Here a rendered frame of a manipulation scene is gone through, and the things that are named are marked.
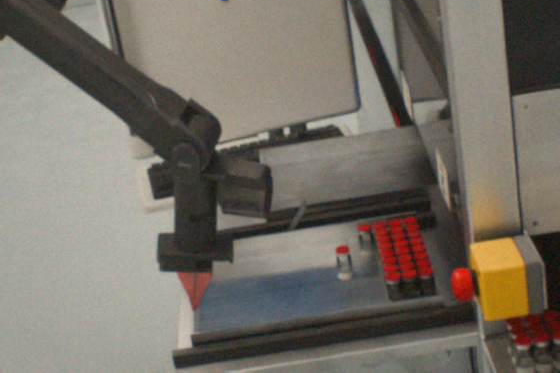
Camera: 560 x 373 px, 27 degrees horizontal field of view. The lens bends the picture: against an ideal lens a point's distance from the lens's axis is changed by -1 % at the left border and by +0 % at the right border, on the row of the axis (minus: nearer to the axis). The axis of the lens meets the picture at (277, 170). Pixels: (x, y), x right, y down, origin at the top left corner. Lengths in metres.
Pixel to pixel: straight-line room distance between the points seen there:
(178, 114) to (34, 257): 2.62
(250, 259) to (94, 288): 1.98
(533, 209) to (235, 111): 1.10
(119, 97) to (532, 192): 0.52
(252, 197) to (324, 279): 0.26
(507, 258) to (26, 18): 0.65
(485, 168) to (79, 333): 2.26
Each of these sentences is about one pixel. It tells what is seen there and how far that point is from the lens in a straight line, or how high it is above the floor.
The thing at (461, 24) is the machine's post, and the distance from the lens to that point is 1.38.
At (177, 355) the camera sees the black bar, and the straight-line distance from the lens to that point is 1.59.
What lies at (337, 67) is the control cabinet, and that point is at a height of 0.91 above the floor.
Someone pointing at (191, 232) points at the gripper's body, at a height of 1.05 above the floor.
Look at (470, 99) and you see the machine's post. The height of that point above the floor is 1.21.
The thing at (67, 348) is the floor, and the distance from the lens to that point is 3.50.
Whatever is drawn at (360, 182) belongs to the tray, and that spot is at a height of 0.88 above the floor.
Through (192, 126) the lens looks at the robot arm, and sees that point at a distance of 1.50.
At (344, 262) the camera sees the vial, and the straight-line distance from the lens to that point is 1.71.
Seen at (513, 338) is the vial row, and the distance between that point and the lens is 1.49.
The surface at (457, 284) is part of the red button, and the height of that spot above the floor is 1.01.
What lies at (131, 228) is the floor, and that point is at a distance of 4.11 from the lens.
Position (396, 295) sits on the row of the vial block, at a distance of 1.63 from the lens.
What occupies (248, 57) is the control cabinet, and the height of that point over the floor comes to 0.97.
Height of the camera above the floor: 1.72
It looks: 23 degrees down
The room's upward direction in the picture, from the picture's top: 10 degrees counter-clockwise
